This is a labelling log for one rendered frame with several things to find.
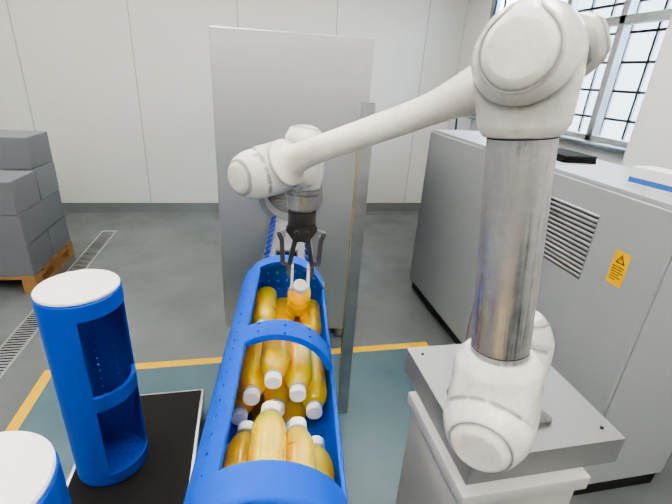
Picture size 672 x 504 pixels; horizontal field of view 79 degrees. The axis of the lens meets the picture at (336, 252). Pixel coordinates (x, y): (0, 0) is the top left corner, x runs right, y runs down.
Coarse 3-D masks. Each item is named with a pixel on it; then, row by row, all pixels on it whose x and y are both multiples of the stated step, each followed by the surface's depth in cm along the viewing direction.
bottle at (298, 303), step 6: (288, 288) 122; (306, 288) 118; (288, 294) 120; (294, 294) 118; (300, 294) 117; (306, 294) 119; (288, 300) 124; (294, 300) 119; (300, 300) 119; (306, 300) 121; (288, 306) 129; (294, 306) 124; (300, 306) 123; (306, 306) 126; (294, 312) 130; (300, 312) 129
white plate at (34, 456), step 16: (0, 432) 90; (16, 432) 90; (0, 448) 86; (16, 448) 86; (32, 448) 87; (48, 448) 87; (0, 464) 83; (16, 464) 83; (32, 464) 83; (48, 464) 83; (0, 480) 80; (16, 480) 80; (32, 480) 80; (48, 480) 81; (0, 496) 77; (16, 496) 77; (32, 496) 77
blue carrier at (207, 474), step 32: (256, 288) 121; (320, 288) 144; (288, 320) 102; (224, 352) 103; (320, 352) 99; (224, 384) 86; (224, 416) 76; (224, 448) 69; (192, 480) 69; (224, 480) 63; (256, 480) 62; (288, 480) 62; (320, 480) 65
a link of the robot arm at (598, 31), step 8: (584, 16) 63; (592, 16) 63; (600, 16) 64; (592, 24) 62; (600, 24) 62; (592, 32) 62; (600, 32) 62; (608, 32) 63; (592, 40) 62; (600, 40) 62; (608, 40) 63; (592, 48) 63; (600, 48) 63; (608, 48) 64; (592, 56) 64; (600, 56) 64; (592, 64) 65; (600, 64) 66
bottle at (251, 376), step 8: (256, 344) 108; (248, 352) 105; (256, 352) 104; (248, 360) 102; (256, 360) 102; (248, 368) 99; (256, 368) 99; (240, 376) 99; (248, 376) 97; (256, 376) 97; (240, 384) 98; (248, 384) 96; (256, 384) 96; (264, 384) 98
